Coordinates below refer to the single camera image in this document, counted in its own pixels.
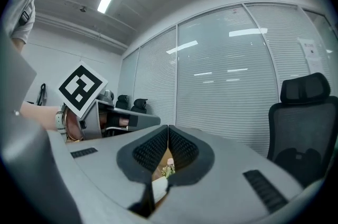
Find white wrist watch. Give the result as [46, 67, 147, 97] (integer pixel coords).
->
[54, 104, 69, 136]

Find white ceiling pipes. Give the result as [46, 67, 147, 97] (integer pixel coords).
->
[34, 12, 130, 51]

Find person's white shirt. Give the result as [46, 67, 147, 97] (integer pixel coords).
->
[2, 0, 38, 44]

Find white paper notices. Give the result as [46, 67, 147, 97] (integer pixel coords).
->
[297, 38, 326, 73]

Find pink and green flowers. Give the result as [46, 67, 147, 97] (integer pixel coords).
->
[161, 157, 176, 180]

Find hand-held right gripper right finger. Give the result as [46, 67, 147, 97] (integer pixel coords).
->
[147, 124, 304, 224]

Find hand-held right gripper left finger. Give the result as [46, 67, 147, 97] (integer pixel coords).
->
[47, 124, 169, 224]

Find black strap on wall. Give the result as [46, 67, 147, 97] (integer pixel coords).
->
[36, 83, 48, 107]

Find black mesh office chair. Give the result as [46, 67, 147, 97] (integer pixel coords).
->
[266, 72, 338, 189]

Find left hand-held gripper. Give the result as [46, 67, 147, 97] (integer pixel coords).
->
[57, 60, 162, 141]

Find white flower basket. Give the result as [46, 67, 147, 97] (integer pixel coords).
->
[152, 177, 169, 204]

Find person's left forearm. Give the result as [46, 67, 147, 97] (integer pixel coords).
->
[20, 101, 85, 142]

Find black chair headrest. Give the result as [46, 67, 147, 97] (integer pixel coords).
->
[130, 98, 149, 114]
[115, 95, 130, 110]

